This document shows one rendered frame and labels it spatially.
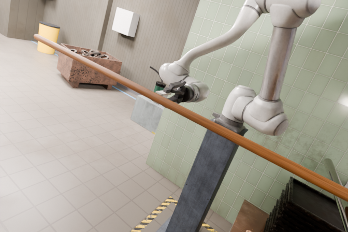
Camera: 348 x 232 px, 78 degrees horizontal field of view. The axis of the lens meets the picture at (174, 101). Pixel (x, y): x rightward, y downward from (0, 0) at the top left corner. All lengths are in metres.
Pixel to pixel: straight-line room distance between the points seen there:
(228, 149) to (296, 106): 0.73
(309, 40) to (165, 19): 3.00
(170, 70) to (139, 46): 3.59
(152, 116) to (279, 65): 2.34
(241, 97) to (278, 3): 0.54
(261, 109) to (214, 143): 0.39
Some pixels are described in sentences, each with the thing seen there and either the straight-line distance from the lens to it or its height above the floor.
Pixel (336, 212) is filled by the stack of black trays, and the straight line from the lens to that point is 1.40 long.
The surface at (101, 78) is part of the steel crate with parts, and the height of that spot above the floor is 0.22.
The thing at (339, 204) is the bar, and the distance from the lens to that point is 0.74.
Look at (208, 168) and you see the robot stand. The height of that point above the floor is 0.70.
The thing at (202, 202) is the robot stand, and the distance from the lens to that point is 1.63.
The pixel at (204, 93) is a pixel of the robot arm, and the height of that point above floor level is 1.21.
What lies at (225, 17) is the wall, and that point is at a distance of 2.05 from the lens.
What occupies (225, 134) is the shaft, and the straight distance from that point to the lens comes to 0.69.
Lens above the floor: 1.42
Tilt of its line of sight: 16 degrees down
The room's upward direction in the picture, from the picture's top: 19 degrees clockwise
